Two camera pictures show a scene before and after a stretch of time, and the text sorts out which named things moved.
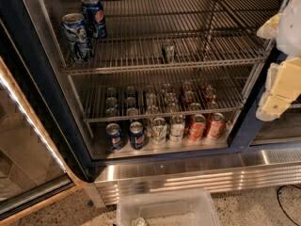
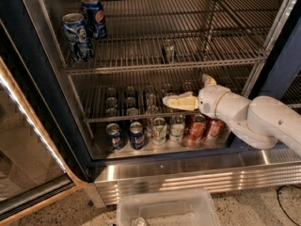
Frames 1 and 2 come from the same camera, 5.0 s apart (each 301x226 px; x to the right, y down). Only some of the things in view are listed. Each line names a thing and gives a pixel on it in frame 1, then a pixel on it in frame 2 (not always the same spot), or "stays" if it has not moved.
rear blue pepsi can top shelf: x=93 y=15 stays
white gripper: x=291 y=32 -> x=209 y=103
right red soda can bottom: x=216 y=125 stays
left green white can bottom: x=159 y=131 stays
